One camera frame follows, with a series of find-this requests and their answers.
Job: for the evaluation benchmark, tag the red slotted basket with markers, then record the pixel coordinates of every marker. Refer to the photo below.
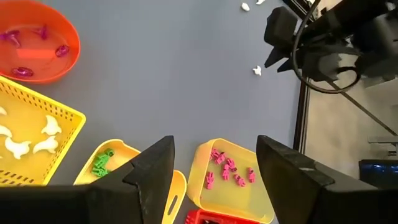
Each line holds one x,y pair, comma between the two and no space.
224,217

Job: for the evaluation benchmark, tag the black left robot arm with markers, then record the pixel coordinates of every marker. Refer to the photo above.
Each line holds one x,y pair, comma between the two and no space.
373,31

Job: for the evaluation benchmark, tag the blue bin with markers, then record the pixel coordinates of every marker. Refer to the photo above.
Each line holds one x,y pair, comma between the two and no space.
379,172

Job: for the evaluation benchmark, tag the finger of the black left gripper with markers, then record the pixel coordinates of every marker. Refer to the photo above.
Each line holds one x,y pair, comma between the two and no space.
272,57
289,65

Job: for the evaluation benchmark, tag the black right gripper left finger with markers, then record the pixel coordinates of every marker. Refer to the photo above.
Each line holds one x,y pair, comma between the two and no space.
124,202

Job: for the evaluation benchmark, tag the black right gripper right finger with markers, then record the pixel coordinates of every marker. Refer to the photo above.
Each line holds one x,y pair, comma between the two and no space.
295,193

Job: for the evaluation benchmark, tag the translucent yellow plastic bin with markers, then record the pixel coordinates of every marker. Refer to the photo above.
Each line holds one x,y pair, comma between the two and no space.
217,199

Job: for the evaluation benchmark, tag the yellow slotted basket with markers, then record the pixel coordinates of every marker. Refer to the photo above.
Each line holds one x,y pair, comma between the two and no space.
28,124

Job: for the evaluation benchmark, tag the white ghost figurine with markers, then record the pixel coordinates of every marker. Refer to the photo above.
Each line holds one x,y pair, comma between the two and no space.
257,70
4,130
245,6
260,1
46,145
51,126
17,148
2,111

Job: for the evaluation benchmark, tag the peach solid plastic bin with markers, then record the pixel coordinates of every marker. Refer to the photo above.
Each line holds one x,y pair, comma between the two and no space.
124,147

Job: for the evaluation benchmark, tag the orange round bowl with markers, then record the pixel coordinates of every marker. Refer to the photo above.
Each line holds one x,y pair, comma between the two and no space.
37,62

